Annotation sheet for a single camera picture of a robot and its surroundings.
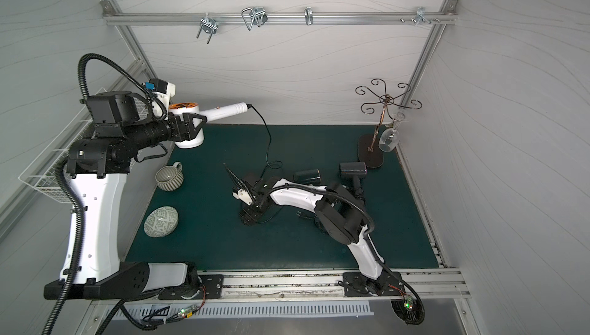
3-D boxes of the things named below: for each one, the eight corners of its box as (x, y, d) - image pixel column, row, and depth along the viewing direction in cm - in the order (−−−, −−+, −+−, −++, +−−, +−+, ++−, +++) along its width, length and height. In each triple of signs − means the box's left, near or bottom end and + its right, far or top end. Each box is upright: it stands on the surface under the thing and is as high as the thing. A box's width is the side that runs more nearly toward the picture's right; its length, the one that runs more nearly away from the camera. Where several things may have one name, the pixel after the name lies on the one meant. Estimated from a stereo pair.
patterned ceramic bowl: (144, 237, 84) (138, 234, 81) (156, 210, 91) (151, 206, 88) (174, 237, 85) (170, 234, 81) (184, 210, 91) (180, 206, 88)
